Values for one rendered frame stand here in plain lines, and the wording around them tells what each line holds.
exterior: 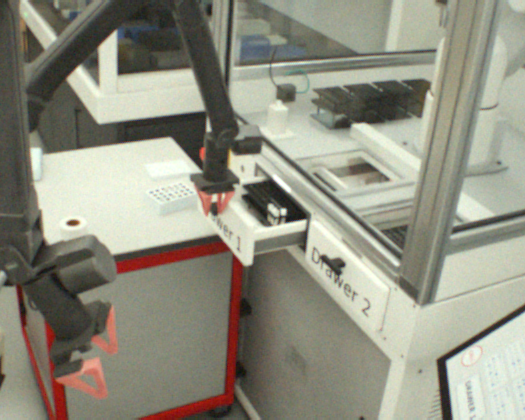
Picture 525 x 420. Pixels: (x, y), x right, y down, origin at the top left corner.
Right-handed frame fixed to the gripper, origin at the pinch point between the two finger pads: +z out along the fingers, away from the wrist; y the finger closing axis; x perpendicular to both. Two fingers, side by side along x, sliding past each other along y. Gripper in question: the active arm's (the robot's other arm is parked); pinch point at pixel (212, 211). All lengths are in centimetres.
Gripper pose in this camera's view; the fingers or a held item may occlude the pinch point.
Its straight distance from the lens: 165.1
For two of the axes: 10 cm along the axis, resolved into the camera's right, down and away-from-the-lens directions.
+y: 8.8, -1.6, 4.4
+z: -0.9, 8.7, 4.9
